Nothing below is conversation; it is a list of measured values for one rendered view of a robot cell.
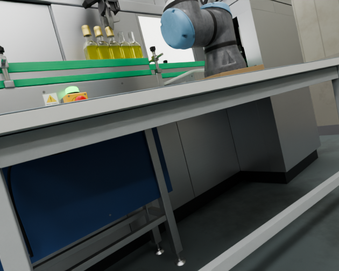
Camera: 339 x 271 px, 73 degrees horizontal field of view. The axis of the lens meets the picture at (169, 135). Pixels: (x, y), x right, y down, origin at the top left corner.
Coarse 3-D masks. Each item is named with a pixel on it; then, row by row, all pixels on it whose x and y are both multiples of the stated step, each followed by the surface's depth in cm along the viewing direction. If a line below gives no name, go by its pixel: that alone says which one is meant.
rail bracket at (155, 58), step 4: (152, 48) 107; (152, 52) 108; (152, 56) 108; (156, 56) 107; (152, 60) 109; (156, 60) 108; (156, 64) 108; (156, 68) 109; (160, 68) 109; (156, 72) 109; (160, 72) 109
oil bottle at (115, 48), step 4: (112, 44) 109; (116, 44) 111; (112, 48) 109; (116, 48) 110; (120, 48) 112; (112, 52) 109; (116, 52) 110; (120, 52) 111; (112, 56) 110; (116, 56) 110; (120, 56) 111
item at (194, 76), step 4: (196, 72) 98; (200, 72) 100; (184, 76) 102; (188, 76) 100; (192, 76) 98; (196, 76) 98; (200, 76) 100; (176, 80) 106; (180, 80) 104; (184, 80) 102; (188, 80) 100; (192, 80) 99; (196, 80) 98; (168, 84) 111; (172, 84) 109
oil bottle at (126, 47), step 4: (120, 44) 113; (124, 44) 113; (128, 44) 115; (124, 48) 113; (128, 48) 114; (124, 52) 113; (128, 52) 114; (132, 52) 116; (124, 56) 113; (128, 56) 114; (132, 56) 116
